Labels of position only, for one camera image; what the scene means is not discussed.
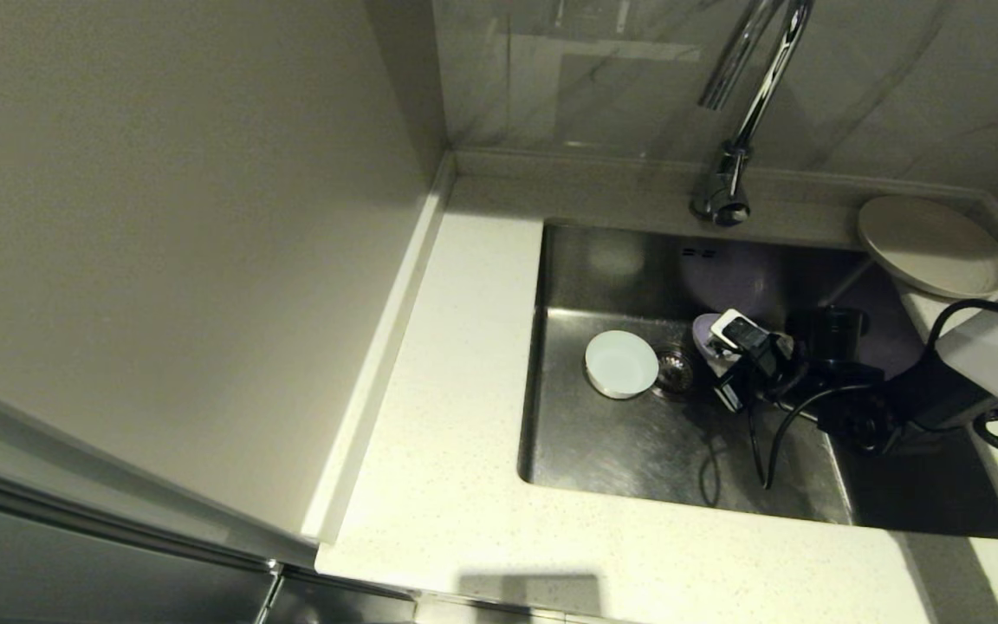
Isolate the small white bowl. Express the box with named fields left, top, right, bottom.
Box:
left=586, top=330, right=661, bottom=400

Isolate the beige plate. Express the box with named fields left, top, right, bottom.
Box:
left=857, top=195, right=998, bottom=301

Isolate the stainless steel sink basin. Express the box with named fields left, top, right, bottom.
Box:
left=516, top=218, right=998, bottom=540

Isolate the round metal drain strainer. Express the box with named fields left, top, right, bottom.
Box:
left=655, top=344, right=696, bottom=400

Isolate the chrome gooseneck faucet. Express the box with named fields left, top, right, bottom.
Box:
left=688, top=0, right=814, bottom=229

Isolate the grey glossy cabinet door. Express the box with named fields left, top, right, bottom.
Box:
left=0, top=373, right=418, bottom=624

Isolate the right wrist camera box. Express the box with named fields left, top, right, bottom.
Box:
left=710, top=309, right=774, bottom=354

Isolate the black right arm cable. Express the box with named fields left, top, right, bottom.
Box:
left=746, top=299, right=998, bottom=491

